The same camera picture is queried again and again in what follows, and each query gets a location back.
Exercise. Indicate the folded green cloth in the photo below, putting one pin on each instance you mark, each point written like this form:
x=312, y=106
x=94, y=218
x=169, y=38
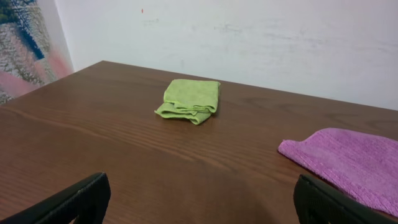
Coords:
x=193, y=100

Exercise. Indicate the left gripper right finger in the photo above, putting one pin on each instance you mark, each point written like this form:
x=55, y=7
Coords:
x=318, y=203

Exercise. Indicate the purple cloth with label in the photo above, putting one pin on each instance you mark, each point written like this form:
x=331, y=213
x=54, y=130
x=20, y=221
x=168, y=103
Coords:
x=364, y=166

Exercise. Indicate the colourful wall poster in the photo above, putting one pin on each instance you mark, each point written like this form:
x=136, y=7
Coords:
x=34, y=51

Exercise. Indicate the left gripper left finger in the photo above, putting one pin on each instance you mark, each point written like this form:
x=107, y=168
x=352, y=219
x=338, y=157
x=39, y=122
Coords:
x=83, y=202

